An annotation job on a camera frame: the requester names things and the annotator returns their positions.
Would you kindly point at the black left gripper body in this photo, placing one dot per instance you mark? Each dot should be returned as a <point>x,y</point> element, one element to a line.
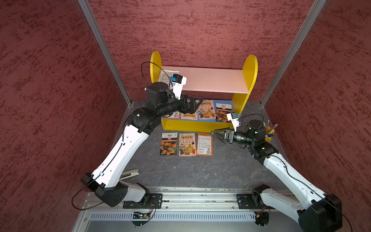
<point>183,108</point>

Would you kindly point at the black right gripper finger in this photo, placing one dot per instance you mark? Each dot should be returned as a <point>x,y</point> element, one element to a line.
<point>220,136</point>
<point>215,132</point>

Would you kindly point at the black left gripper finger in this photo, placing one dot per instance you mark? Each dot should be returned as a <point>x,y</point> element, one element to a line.
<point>197,105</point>
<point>191,96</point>

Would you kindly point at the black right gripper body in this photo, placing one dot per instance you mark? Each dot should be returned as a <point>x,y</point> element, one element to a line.
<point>230,135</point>

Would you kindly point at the orange bordered seed bag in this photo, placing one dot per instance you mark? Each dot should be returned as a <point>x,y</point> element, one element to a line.
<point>204,144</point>
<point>175,115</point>

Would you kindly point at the marigold seed bag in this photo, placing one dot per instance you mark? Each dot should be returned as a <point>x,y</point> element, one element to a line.
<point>169,144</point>
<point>221,111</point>

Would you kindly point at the white seed bag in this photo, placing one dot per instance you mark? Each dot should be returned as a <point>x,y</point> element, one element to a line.
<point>165,77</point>

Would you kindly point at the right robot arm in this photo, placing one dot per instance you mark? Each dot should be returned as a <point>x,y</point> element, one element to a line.
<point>313,209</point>

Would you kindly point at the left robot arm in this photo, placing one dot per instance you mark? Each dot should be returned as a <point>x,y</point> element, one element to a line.
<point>105,180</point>

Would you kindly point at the yellow wooden shelf unit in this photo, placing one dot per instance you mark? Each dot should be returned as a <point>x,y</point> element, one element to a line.
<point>239,83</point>

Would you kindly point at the yellow pen holder cup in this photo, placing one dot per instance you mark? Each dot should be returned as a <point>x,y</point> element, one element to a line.
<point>270,131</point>

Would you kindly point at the white grey stapler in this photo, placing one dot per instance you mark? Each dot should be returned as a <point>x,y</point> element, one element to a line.
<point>129,174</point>

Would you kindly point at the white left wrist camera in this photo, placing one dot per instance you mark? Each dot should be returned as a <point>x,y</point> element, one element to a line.
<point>178,82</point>

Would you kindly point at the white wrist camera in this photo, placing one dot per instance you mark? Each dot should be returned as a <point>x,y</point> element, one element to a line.
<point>178,82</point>
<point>233,117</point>

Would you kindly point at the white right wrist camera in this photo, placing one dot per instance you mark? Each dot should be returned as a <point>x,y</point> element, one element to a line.
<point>233,117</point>

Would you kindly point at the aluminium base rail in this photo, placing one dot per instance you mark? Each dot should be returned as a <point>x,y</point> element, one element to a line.
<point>180,209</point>

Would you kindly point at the aluminium corner post left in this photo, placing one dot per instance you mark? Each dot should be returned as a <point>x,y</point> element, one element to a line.
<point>89,15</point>

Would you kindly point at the aluminium corner post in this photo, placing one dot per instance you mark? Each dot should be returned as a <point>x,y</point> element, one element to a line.
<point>89,15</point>
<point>298,40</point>

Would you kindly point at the aluminium corner post right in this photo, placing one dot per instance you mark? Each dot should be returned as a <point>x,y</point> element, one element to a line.
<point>298,40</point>

